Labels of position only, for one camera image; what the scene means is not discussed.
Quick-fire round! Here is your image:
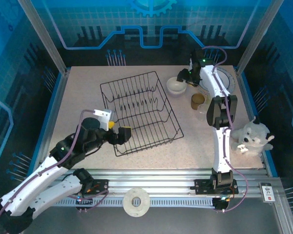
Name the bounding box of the black wire dish rack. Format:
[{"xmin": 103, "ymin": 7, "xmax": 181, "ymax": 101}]
[{"xmin": 100, "ymin": 71, "xmax": 185, "ymax": 157}]

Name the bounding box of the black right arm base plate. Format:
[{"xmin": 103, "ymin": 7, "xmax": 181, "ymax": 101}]
[{"xmin": 193, "ymin": 178, "xmax": 239, "ymax": 195}]

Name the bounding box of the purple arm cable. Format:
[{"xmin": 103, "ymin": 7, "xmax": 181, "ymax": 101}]
[
  {"xmin": 201, "ymin": 45, "xmax": 247, "ymax": 213},
  {"xmin": 0, "ymin": 109, "xmax": 110, "ymax": 234}
]

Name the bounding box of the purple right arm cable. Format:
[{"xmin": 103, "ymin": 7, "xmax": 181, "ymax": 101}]
[{"xmin": 201, "ymin": 45, "xmax": 247, "ymax": 213}]

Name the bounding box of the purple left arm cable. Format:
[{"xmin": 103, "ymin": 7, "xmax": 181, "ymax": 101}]
[{"xmin": 0, "ymin": 109, "xmax": 110, "ymax": 234}]

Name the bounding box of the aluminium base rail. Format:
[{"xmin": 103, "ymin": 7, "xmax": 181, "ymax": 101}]
[{"xmin": 21, "ymin": 168, "xmax": 283, "ymax": 197}]

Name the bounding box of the grey slotted cable duct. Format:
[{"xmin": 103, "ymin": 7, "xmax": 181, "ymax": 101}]
[{"xmin": 38, "ymin": 196, "xmax": 217, "ymax": 208}]

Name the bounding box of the colourful speckled plate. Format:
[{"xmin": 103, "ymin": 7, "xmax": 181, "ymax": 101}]
[{"xmin": 197, "ymin": 66, "xmax": 236, "ymax": 97}]

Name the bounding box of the amber brown cup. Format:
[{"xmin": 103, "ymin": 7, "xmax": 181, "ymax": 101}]
[{"xmin": 190, "ymin": 93, "xmax": 206, "ymax": 110}]

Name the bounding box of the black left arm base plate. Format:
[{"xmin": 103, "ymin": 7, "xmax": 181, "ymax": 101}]
[{"xmin": 64, "ymin": 178, "xmax": 110, "ymax": 195}]

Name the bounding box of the white plate with blue pattern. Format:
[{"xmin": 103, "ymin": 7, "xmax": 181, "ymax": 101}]
[{"xmin": 199, "ymin": 67, "xmax": 232, "ymax": 93}]

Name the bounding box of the grey white plush toy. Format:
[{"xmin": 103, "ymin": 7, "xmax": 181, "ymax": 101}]
[{"xmin": 230, "ymin": 116, "xmax": 275, "ymax": 158}]

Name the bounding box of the white bowl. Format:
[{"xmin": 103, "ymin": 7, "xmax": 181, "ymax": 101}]
[{"xmin": 166, "ymin": 77, "xmax": 187, "ymax": 94}]

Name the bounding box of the white tape roll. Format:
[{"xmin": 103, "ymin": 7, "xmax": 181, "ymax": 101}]
[{"xmin": 123, "ymin": 187, "xmax": 151, "ymax": 217}]

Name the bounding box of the aluminium frame post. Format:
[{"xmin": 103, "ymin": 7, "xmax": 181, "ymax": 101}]
[
  {"xmin": 235, "ymin": 0, "xmax": 285, "ymax": 75},
  {"xmin": 17, "ymin": 0, "xmax": 69, "ymax": 75}
]

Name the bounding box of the white label card with number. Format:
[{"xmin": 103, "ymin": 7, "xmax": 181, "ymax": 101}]
[{"xmin": 258, "ymin": 182, "xmax": 277, "ymax": 203}]

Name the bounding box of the black controller board with light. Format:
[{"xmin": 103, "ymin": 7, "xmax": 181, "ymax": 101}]
[
  {"xmin": 211, "ymin": 196, "xmax": 231, "ymax": 213},
  {"xmin": 74, "ymin": 192, "xmax": 94, "ymax": 213}
]

